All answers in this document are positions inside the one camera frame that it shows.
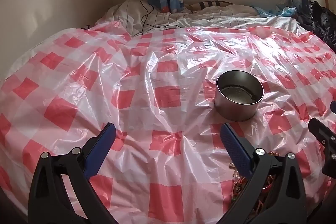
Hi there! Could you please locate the red checked plastic sheet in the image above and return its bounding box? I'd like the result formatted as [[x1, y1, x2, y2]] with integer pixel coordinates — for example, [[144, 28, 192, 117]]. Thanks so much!
[[0, 22, 336, 224]]

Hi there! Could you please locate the black plastic bag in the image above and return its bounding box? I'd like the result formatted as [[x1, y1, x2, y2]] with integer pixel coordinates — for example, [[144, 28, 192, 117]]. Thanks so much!
[[297, 1, 336, 51]]

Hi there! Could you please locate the round metal tin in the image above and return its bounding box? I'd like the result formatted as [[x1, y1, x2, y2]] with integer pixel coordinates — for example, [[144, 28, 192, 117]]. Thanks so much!
[[215, 70, 264, 122]]

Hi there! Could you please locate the white striped bedsheet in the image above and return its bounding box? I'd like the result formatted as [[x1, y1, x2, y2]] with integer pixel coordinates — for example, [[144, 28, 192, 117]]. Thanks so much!
[[94, 0, 298, 38]]

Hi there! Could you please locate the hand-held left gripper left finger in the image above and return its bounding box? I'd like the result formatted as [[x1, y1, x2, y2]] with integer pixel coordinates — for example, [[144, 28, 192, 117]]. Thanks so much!
[[28, 122, 118, 224]]

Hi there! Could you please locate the striped pillow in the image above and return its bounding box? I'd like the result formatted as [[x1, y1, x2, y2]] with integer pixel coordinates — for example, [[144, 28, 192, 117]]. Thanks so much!
[[190, 0, 237, 13]]

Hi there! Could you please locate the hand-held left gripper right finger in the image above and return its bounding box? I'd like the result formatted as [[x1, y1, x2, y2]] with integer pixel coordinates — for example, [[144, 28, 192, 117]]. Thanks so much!
[[218, 123, 307, 224]]

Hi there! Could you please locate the blue plastic bag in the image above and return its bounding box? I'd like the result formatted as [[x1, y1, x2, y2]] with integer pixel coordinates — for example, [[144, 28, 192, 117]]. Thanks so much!
[[253, 5, 298, 17]]

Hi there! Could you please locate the black charging cable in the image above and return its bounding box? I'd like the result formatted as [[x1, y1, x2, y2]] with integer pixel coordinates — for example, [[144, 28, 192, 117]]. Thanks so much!
[[128, 0, 179, 33]]

